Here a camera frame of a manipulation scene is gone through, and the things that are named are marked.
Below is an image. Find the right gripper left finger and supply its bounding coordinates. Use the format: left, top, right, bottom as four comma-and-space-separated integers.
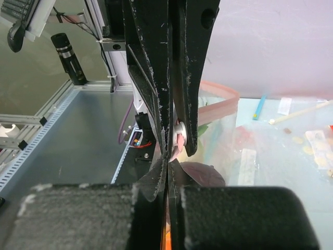
1, 158, 167, 249

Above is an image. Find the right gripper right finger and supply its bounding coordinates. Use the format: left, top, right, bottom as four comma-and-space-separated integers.
166, 158, 321, 250

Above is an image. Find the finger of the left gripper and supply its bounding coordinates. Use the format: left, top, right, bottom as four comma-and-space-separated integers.
169, 1, 220, 156
122, 1, 172, 159

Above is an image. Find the dark red toy peach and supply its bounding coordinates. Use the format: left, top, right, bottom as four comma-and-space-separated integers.
181, 161, 225, 187

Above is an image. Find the bag with blue zipper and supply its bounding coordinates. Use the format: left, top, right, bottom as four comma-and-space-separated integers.
228, 95, 266, 186

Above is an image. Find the bag with white pieces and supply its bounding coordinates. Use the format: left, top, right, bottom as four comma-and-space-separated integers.
268, 100, 332, 177

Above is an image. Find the black cylinder device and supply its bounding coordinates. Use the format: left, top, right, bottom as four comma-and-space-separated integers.
51, 33, 87, 85

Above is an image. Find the black computer mouse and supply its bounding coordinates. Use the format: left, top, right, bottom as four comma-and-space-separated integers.
7, 20, 25, 53

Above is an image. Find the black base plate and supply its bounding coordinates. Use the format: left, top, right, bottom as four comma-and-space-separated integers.
129, 130, 156, 179

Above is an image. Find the aluminium frame rail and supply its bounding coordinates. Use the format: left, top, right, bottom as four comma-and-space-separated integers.
1, 80, 73, 157

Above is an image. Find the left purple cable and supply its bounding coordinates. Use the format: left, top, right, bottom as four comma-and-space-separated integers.
117, 100, 136, 144

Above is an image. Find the white cable duct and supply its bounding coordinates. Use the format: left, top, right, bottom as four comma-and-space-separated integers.
1, 90, 79, 191

